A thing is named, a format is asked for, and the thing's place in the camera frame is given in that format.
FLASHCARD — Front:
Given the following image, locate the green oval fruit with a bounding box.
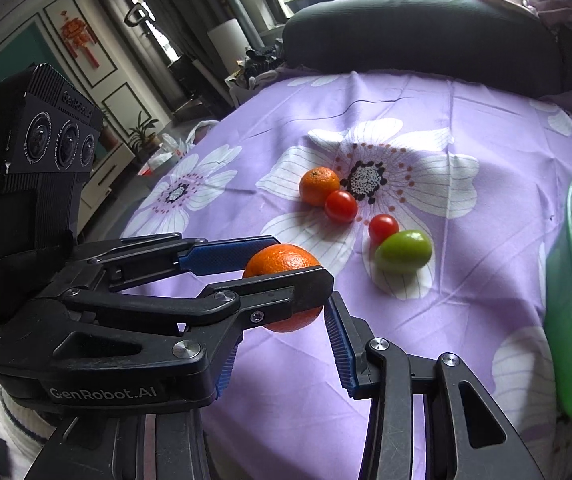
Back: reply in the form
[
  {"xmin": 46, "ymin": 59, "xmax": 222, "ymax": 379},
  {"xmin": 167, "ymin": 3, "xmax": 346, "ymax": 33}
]
[{"xmin": 374, "ymin": 229, "xmax": 433, "ymax": 275}]

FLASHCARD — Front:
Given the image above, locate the black tangled item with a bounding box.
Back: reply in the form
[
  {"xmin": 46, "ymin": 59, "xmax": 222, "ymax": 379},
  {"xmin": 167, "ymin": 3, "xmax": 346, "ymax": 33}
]
[{"xmin": 242, "ymin": 46, "xmax": 285, "ymax": 77}]

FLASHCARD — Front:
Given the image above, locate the potted green plant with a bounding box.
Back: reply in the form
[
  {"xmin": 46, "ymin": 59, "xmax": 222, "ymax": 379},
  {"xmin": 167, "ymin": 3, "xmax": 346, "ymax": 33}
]
[{"xmin": 127, "ymin": 110, "xmax": 161, "ymax": 159}]

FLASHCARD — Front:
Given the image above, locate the small orange mandarin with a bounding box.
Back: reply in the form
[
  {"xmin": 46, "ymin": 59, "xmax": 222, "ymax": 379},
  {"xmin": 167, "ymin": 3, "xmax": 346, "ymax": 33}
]
[{"xmin": 299, "ymin": 166, "xmax": 341, "ymax": 207}]

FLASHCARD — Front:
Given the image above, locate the dark grey long cushion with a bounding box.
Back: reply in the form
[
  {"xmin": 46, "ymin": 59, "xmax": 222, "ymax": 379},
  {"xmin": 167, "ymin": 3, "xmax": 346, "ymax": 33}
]
[{"xmin": 281, "ymin": 0, "xmax": 568, "ymax": 101}]

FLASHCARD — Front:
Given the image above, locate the white cabinet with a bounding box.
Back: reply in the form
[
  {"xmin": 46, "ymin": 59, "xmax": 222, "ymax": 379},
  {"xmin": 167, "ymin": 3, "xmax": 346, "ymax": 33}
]
[{"xmin": 82, "ymin": 144, "xmax": 137, "ymax": 207}]

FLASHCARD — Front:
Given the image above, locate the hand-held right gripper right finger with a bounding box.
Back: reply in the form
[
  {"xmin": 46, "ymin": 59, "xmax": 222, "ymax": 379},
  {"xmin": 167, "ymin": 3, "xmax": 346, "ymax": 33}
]
[{"xmin": 323, "ymin": 291, "xmax": 534, "ymax": 480}]

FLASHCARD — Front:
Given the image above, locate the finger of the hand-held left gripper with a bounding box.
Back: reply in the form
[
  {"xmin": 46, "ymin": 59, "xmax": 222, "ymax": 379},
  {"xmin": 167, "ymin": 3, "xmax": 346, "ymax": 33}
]
[
  {"xmin": 50, "ymin": 232, "xmax": 281, "ymax": 295},
  {"xmin": 0, "ymin": 266, "xmax": 335, "ymax": 372}
]

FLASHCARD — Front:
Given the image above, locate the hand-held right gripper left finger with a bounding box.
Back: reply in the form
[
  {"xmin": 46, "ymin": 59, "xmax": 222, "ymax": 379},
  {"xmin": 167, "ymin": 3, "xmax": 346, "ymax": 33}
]
[{"xmin": 26, "ymin": 337, "xmax": 241, "ymax": 480}]

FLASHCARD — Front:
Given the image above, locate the purple floral bed sheet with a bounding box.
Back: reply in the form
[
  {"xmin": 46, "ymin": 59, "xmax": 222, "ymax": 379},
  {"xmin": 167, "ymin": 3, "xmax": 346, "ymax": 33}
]
[{"xmin": 120, "ymin": 69, "xmax": 572, "ymax": 480}]

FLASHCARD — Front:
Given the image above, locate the large orange mandarin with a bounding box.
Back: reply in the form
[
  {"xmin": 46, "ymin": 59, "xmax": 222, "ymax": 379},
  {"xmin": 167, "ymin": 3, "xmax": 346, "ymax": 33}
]
[{"xmin": 242, "ymin": 243, "xmax": 325, "ymax": 334}]

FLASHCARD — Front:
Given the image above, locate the grey curtain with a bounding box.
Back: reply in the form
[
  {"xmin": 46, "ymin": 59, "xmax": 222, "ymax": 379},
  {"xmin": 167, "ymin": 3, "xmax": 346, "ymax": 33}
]
[{"xmin": 126, "ymin": 0, "xmax": 217, "ymax": 63}]

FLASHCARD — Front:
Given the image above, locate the red knot wall decoration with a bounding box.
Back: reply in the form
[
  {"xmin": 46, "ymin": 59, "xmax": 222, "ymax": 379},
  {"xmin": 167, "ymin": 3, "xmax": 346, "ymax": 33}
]
[{"xmin": 60, "ymin": 9, "xmax": 100, "ymax": 69}]

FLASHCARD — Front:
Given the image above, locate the red cherry tomato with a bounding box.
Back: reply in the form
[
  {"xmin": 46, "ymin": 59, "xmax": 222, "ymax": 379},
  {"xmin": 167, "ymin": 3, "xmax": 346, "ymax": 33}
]
[
  {"xmin": 368, "ymin": 213, "xmax": 400, "ymax": 247},
  {"xmin": 324, "ymin": 189, "xmax": 359, "ymax": 224}
]

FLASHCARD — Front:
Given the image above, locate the white cylindrical object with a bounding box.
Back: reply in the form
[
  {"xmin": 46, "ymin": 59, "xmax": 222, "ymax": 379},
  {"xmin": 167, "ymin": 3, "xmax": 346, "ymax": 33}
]
[{"xmin": 207, "ymin": 18, "xmax": 247, "ymax": 69}]

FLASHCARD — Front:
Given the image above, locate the white plastic bag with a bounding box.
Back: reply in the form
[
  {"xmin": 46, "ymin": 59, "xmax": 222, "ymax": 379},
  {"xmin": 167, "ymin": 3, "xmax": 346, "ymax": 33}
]
[{"xmin": 146, "ymin": 120, "xmax": 219, "ymax": 174}]

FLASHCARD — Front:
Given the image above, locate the person's left forearm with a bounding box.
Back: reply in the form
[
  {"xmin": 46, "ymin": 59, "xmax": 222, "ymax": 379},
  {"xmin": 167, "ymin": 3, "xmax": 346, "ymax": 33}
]
[{"xmin": 0, "ymin": 384, "xmax": 55, "ymax": 480}]

